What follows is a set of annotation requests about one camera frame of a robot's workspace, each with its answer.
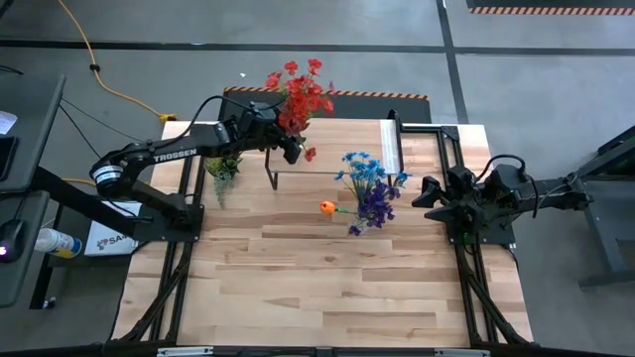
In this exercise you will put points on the black desk leg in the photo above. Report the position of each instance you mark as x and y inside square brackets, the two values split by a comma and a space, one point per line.
[42, 277]

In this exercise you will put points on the orange artificial tulip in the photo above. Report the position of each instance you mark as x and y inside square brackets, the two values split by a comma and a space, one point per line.
[327, 207]

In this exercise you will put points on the black diagonal support beam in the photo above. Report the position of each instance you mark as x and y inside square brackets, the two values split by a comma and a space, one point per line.
[59, 191]

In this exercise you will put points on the wooden shelf with black frame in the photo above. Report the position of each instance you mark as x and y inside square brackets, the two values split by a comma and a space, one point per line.
[347, 139]

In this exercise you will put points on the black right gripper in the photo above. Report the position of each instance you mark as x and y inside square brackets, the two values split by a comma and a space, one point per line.
[466, 198]

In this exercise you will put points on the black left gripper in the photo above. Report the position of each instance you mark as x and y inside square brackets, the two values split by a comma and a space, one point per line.
[258, 126]

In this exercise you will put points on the white printed cardboard box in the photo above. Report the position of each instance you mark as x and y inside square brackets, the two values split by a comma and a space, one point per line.
[106, 243]

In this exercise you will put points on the small caster wheel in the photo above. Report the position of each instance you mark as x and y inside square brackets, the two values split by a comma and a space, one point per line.
[48, 303]

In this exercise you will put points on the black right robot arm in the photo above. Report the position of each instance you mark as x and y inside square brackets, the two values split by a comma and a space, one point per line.
[555, 193]

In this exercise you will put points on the black phone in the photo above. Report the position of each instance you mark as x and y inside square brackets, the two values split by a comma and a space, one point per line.
[6, 158]

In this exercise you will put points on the black striped-edge floor mat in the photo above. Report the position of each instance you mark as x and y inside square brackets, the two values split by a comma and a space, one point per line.
[546, 4]
[377, 106]

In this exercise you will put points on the black computer mouse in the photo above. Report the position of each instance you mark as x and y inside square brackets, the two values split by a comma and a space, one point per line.
[11, 238]

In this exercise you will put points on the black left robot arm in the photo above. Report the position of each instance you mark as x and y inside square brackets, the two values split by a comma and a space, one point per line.
[208, 139]

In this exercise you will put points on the white spray bottle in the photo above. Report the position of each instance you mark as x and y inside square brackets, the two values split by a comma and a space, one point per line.
[57, 242]

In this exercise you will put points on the green artificial succulent plant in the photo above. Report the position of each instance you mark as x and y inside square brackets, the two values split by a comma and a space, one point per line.
[223, 171]

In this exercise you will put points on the silver aluminium bracket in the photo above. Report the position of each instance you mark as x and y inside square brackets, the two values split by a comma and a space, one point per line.
[186, 351]
[461, 353]

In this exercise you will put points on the dark metal stand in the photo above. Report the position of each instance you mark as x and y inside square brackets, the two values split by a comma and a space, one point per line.
[602, 248]

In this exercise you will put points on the purple artificial flower bunch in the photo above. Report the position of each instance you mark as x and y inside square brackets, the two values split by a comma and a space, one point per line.
[374, 205]

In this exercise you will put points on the blue artificial flower bunch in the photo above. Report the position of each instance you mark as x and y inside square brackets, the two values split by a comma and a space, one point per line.
[367, 168]

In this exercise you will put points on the black aluminium table frame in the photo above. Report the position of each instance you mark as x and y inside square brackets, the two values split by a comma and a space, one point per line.
[449, 133]

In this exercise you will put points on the white paper sheet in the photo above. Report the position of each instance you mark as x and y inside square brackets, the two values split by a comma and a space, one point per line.
[6, 123]

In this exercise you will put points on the black desk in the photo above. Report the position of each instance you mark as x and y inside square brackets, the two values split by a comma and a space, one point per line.
[30, 124]

